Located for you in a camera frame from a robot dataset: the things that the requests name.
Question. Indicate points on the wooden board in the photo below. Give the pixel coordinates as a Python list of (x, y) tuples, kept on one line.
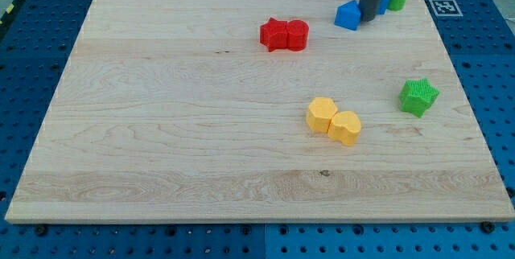
[(172, 111)]

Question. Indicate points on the blue cube block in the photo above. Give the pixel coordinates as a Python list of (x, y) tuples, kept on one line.
[(383, 5)]

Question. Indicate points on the yellow heart block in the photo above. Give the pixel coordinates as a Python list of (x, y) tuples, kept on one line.
[(345, 127)]

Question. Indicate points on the red cylinder block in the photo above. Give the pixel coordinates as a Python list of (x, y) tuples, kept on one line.
[(297, 31)]

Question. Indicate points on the yellow hexagon block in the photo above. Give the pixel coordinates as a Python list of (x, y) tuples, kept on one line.
[(320, 112)]

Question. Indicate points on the white fiducial marker tag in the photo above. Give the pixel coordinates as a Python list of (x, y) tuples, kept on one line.
[(445, 8)]

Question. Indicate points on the red star block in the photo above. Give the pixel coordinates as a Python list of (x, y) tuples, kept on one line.
[(274, 35)]

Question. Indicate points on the green star block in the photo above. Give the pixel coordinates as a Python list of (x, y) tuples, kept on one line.
[(417, 96)]

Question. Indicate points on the black bolt right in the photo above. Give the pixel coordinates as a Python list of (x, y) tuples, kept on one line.
[(487, 227)]

